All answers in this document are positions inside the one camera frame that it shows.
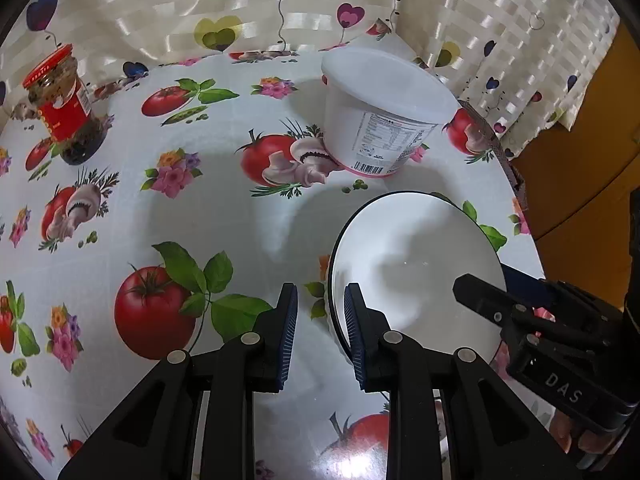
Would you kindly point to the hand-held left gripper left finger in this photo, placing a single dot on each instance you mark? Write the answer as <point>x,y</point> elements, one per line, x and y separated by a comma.
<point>287,335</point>

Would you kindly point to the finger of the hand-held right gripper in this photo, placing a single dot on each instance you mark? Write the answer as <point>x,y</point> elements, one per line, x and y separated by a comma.
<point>525,282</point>
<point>490,300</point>

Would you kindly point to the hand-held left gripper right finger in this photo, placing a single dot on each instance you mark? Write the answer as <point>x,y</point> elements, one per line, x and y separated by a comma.
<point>352,335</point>

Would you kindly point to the white ribbed plate black rim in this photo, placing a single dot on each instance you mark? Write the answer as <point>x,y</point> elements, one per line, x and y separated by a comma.
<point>415,240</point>

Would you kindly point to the person's right hand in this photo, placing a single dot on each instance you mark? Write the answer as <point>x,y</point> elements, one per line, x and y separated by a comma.
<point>570,432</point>

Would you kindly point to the vegetable print tablecloth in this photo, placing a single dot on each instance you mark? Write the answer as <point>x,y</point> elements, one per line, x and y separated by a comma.
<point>225,210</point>

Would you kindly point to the white plastic tub with lid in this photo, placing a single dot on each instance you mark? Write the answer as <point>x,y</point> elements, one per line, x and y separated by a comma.
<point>380,110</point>

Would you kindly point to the glass sauce jar red label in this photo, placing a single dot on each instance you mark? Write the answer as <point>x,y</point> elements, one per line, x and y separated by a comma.
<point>60,110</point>

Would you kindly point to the heart print striped curtain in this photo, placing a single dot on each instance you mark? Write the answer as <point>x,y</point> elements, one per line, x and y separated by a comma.
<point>150,0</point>

